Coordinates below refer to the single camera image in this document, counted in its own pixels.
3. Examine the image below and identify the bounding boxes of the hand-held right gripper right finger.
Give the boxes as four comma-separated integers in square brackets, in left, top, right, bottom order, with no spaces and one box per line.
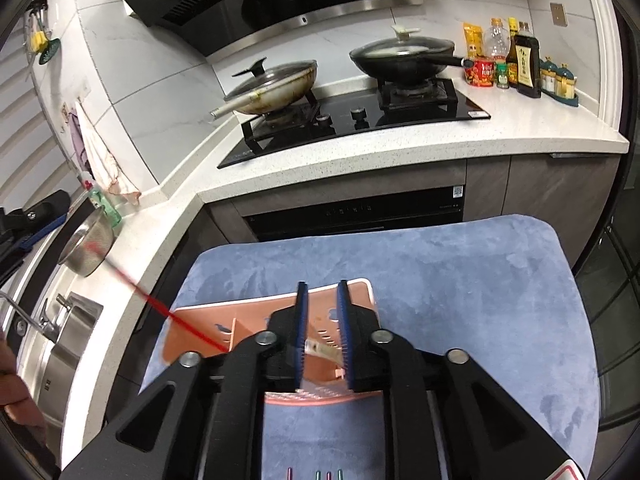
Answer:
[336,279,588,480]

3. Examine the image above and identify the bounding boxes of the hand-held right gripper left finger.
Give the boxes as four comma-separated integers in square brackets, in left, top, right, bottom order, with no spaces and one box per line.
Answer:
[59,281,308,480]

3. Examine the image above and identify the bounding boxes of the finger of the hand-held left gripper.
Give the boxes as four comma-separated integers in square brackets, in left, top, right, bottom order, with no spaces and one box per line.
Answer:
[0,230,30,287]
[5,190,72,253]

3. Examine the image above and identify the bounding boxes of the pink perforated utensil holder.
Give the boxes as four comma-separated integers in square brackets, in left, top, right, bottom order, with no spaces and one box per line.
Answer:
[164,278,377,407]

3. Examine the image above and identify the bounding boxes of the red chopstick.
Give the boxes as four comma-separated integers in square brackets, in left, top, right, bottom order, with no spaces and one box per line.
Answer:
[82,240,233,353]

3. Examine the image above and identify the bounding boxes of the person's left hand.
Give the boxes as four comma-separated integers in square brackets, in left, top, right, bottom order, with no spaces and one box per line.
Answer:
[0,344,47,428]

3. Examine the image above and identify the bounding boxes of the steel colander bowl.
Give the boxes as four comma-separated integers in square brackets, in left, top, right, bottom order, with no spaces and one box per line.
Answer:
[57,204,117,277]

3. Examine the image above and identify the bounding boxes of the green dish soap bottle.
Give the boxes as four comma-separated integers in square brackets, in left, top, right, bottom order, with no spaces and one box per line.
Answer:
[80,172,123,228]

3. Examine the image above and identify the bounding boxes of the steel faucet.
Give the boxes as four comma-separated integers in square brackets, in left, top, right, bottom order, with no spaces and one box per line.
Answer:
[0,291,61,343]

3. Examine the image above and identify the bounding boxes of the purple hanging cloth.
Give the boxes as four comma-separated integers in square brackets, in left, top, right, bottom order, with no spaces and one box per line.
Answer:
[67,110,91,171]

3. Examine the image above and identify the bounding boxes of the window blinds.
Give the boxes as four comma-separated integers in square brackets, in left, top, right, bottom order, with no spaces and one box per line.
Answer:
[0,35,76,206]

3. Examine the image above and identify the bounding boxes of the white pink hanging cloth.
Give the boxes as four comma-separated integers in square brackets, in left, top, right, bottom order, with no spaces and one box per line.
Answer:
[75,102,142,206]

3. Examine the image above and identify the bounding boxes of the steel kitchen sink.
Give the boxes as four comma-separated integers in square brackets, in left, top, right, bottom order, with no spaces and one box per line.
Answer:
[0,290,106,441]

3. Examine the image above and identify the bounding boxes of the blue plush mat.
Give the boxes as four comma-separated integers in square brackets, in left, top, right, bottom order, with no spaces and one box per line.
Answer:
[137,214,601,480]

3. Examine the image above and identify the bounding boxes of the black built-in oven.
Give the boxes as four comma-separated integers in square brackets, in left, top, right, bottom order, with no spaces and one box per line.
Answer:
[240,185,466,243]

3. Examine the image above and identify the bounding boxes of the green hanging scrubber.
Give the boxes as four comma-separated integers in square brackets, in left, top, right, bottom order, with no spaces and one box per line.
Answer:
[39,37,62,65]

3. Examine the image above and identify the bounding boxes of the black glass gas stove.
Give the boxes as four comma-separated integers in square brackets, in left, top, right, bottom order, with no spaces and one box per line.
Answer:
[216,77,492,170]

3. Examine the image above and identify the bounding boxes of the dark kitchen cabinet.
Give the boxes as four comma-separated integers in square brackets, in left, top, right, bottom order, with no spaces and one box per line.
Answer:
[200,155,621,271]

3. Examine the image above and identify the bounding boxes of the steel wok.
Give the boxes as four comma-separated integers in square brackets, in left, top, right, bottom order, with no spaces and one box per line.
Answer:
[209,62,319,121]

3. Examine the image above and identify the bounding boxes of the glass lid with black knob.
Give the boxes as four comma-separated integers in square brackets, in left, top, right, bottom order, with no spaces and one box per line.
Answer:
[230,57,318,92]

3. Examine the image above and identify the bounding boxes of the black wok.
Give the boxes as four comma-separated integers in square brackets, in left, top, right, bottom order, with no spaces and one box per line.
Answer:
[349,42,475,87]

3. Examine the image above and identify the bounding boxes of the glass lid with white knob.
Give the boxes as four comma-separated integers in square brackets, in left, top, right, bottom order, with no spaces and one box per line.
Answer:
[350,24,453,60]

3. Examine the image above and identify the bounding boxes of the red seasoning tub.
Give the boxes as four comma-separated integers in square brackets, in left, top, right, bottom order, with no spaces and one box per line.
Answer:
[464,57,497,86]

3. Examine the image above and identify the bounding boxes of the yellow seasoning packet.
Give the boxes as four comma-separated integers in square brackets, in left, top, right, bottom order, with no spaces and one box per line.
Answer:
[462,22,487,59]

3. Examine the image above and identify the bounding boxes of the dark soy sauce bottle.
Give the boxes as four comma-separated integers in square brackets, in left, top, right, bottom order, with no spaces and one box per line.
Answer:
[513,22,544,99]

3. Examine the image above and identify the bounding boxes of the clear plastic bottle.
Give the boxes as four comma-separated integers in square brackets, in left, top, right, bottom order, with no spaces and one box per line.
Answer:
[482,18,511,62]

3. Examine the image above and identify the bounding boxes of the green seasoning jar rack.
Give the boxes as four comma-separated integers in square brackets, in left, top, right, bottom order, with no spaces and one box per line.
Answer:
[540,55,580,107]

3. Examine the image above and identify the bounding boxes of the yellow-label sauce bottle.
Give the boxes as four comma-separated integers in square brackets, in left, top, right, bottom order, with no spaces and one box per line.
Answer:
[506,17,521,88]

